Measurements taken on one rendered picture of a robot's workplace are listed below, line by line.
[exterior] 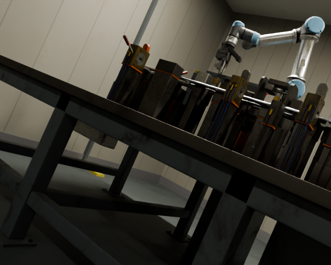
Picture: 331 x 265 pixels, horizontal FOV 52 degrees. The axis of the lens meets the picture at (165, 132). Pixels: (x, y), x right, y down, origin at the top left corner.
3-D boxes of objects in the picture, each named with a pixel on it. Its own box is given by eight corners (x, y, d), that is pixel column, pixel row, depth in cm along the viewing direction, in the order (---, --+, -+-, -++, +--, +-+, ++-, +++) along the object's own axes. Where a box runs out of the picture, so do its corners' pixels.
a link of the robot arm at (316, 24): (296, 104, 222) (320, 26, 224) (303, 101, 208) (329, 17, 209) (278, 99, 224) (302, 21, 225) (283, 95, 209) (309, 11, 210)
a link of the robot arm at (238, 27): (247, 23, 217) (234, 18, 218) (240, 39, 217) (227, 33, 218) (245, 27, 225) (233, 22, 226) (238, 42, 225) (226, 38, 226)
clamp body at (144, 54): (99, 100, 187) (126, 40, 188) (115, 108, 199) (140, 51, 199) (109, 104, 182) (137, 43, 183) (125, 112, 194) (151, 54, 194)
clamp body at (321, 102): (267, 172, 129) (304, 89, 129) (275, 176, 139) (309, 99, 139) (284, 179, 125) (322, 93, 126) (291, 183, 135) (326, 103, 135)
